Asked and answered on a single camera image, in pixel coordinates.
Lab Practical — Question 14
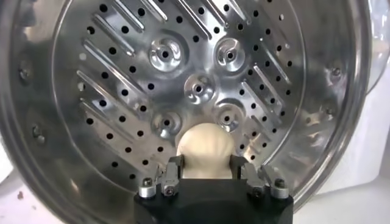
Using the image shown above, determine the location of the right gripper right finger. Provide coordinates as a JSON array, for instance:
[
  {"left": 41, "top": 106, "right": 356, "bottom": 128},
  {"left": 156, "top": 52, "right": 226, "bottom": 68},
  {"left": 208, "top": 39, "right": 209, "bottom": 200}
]
[{"left": 230, "top": 154, "right": 289, "bottom": 200}]

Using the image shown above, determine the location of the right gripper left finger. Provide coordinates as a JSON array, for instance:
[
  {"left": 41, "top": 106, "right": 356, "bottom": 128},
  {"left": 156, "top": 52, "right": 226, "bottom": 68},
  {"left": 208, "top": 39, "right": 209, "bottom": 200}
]
[{"left": 138, "top": 154, "right": 185, "bottom": 199}]

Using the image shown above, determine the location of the white electric cooker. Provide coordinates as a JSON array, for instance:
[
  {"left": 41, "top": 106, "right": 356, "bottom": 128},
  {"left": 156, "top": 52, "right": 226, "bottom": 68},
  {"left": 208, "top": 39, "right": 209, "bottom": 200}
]
[{"left": 316, "top": 57, "right": 390, "bottom": 195}]

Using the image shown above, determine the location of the white steamed baozi bun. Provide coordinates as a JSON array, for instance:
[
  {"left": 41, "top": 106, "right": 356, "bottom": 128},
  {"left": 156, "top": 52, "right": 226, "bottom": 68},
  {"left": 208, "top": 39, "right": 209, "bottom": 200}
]
[{"left": 175, "top": 122, "right": 236, "bottom": 180}]

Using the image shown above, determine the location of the stainless steel steamer basket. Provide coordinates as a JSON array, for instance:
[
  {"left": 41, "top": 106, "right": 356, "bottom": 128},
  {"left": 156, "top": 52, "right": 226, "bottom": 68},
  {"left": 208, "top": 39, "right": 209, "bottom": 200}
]
[{"left": 0, "top": 0, "right": 374, "bottom": 224}]

